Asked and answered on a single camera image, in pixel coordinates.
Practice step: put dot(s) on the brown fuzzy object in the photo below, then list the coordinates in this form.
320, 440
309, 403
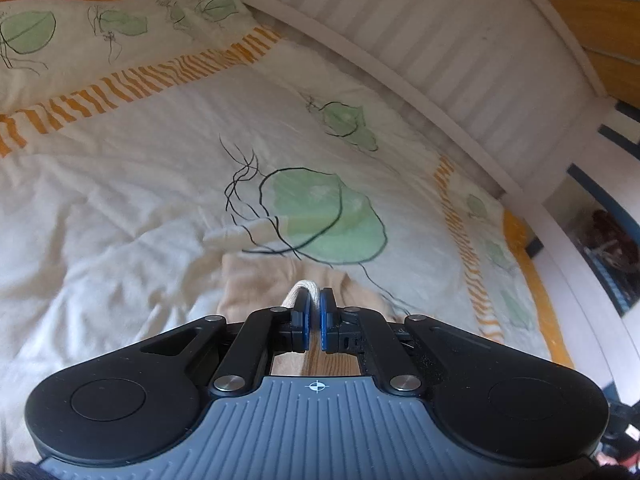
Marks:
607, 240

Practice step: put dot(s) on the wooden board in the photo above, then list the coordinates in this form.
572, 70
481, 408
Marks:
590, 20

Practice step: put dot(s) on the white bed frame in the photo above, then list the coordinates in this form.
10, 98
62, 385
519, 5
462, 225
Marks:
450, 35

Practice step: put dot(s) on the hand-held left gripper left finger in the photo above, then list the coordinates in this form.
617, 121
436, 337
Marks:
302, 322

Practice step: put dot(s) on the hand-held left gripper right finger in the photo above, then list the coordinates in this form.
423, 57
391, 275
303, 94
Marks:
326, 322

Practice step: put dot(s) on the cream butterfly print sweater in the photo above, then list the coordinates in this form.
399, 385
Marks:
260, 290

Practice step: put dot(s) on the leaf print white blanket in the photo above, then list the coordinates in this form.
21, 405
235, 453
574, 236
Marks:
150, 160

